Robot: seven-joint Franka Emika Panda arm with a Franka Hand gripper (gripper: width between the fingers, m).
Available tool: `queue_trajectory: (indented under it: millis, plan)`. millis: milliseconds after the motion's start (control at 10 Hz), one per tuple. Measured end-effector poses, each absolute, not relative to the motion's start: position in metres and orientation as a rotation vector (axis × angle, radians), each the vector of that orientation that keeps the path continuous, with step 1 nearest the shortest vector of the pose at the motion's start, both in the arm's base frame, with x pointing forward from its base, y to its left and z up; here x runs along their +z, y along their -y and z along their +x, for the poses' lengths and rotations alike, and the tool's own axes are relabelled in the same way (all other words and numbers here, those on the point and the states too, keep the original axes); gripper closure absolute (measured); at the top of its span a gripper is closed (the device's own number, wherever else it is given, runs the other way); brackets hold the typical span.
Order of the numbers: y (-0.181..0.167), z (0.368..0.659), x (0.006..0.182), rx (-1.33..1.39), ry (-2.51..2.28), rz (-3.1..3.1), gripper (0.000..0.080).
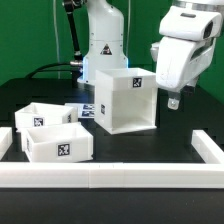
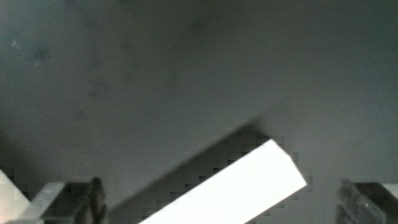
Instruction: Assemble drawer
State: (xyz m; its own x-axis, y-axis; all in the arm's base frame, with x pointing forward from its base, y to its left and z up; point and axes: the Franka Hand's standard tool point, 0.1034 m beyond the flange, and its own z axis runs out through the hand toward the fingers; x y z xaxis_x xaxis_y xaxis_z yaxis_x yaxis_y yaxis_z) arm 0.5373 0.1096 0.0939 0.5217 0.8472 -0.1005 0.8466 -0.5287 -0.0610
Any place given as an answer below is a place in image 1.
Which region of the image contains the white rear drawer box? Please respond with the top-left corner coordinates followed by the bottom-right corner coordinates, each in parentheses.
top-left (15, 102), bottom-right (78, 131)

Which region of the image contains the white front drawer box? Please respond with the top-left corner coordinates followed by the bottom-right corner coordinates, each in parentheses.
top-left (21, 122), bottom-right (93, 163)

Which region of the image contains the white front fence rail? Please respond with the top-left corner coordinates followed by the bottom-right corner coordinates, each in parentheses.
top-left (0, 162), bottom-right (224, 189)

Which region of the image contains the white drawer cabinet frame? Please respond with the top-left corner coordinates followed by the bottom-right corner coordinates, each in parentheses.
top-left (94, 68), bottom-right (157, 134)

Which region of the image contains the white right fence rail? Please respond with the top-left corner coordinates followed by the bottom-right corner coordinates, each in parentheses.
top-left (191, 130), bottom-right (224, 165)

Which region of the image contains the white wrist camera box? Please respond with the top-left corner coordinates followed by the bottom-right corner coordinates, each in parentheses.
top-left (159, 6), bottom-right (222, 41)

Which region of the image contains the white hanging cable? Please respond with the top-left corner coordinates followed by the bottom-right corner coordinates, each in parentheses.
top-left (52, 0), bottom-right (62, 80)

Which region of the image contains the black cable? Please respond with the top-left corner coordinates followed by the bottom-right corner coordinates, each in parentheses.
top-left (25, 62), bottom-right (83, 80)

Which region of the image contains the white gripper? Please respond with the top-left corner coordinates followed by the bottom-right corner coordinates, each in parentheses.
top-left (150, 37), bottom-right (214, 110)

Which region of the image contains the white left fence block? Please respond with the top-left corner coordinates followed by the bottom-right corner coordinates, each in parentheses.
top-left (0, 127), bottom-right (12, 160)

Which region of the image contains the white fence rail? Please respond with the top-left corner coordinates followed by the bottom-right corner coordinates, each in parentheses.
top-left (191, 130), bottom-right (224, 165)
top-left (0, 162), bottom-right (224, 189)

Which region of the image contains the white drawer box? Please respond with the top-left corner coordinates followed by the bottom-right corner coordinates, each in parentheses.
top-left (15, 102), bottom-right (78, 131)
top-left (21, 122), bottom-right (93, 163)

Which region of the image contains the white fiducial marker sheet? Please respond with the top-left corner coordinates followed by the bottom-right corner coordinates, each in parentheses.
top-left (66, 103), bottom-right (95, 119)

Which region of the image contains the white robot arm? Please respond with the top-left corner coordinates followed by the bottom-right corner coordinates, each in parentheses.
top-left (79, 0), bottom-right (224, 110)

